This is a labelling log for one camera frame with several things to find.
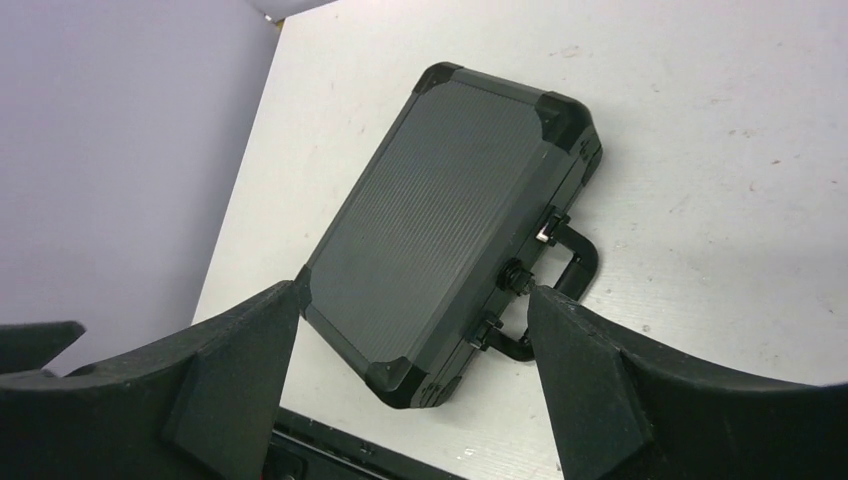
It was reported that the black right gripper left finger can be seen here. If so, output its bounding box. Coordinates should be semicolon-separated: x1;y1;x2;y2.
1;281;299;479

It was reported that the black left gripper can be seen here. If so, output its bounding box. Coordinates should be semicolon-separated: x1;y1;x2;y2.
1;321;86;375

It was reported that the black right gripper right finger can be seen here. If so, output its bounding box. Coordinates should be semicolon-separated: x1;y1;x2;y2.
528;287;847;479

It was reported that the black poker set case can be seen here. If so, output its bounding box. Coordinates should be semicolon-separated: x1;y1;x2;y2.
297;62;603;409

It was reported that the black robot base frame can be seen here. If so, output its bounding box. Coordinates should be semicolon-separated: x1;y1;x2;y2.
261;407;458;480

